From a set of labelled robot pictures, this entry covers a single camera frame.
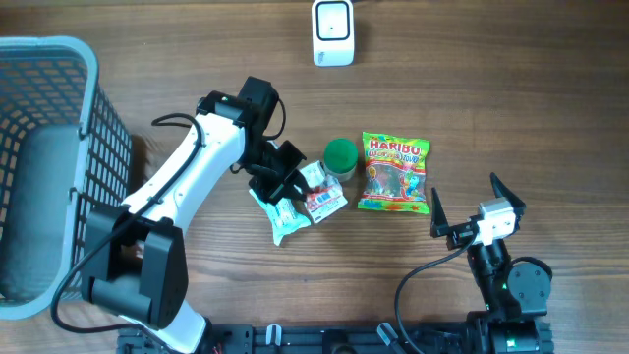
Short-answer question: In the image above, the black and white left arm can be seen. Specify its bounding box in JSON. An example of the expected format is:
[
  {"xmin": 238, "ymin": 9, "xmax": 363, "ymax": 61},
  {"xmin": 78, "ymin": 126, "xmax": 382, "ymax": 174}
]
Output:
[{"xmin": 79, "ymin": 77, "xmax": 311, "ymax": 353}]

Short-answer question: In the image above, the teal tissue packet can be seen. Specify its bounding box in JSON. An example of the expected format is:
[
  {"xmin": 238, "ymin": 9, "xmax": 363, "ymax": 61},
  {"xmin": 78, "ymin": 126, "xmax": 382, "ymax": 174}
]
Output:
[{"xmin": 249, "ymin": 189, "xmax": 312, "ymax": 247}]

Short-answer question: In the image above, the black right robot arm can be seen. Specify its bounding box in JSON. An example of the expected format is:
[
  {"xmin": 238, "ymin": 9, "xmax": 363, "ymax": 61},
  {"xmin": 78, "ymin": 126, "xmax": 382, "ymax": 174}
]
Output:
[{"xmin": 430, "ymin": 173, "xmax": 554, "ymax": 354}]

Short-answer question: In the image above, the white snack packet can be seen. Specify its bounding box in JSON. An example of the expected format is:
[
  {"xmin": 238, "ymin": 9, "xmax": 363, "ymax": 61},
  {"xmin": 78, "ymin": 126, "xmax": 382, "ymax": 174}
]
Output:
[{"xmin": 300, "ymin": 161, "xmax": 348, "ymax": 223}]

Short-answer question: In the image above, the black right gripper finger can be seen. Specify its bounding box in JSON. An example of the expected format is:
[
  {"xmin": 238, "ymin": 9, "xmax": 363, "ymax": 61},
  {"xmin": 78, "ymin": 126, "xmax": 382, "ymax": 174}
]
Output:
[
  {"xmin": 490, "ymin": 172, "xmax": 527, "ymax": 216},
  {"xmin": 430, "ymin": 188, "xmax": 449, "ymax": 238}
]

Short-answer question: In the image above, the Haribo gummy bag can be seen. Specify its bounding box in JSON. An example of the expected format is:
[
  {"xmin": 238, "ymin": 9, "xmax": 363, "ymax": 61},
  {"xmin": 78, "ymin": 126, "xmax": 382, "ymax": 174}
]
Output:
[{"xmin": 358, "ymin": 132, "xmax": 430, "ymax": 214}]

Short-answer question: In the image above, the white barcode scanner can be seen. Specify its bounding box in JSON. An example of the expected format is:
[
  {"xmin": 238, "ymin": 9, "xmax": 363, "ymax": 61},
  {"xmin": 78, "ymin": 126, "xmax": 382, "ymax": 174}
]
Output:
[{"xmin": 311, "ymin": 0, "xmax": 355, "ymax": 67}]

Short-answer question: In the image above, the green lid jar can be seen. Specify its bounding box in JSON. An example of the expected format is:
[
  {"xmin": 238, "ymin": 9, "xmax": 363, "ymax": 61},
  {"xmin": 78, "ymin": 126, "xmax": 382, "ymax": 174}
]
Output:
[{"xmin": 323, "ymin": 139, "xmax": 358, "ymax": 182}]

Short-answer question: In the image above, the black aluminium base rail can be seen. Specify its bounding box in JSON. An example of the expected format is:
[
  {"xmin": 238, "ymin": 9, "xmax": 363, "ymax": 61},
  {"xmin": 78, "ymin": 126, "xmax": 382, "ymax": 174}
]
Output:
[{"xmin": 116, "ymin": 323, "xmax": 555, "ymax": 354}]

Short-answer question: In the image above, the red white candy packet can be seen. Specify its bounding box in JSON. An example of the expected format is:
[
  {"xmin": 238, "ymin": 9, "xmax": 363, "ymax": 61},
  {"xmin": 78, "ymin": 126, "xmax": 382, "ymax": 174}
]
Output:
[{"xmin": 306, "ymin": 175, "xmax": 343, "ymax": 211}]

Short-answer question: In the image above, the grey plastic mesh basket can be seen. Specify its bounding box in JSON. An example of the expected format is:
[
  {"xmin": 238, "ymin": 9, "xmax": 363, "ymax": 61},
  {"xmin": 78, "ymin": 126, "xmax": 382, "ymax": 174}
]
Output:
[{"xmin": 1, "ymin": 36, "xmax": 133, "ymax": 321}]

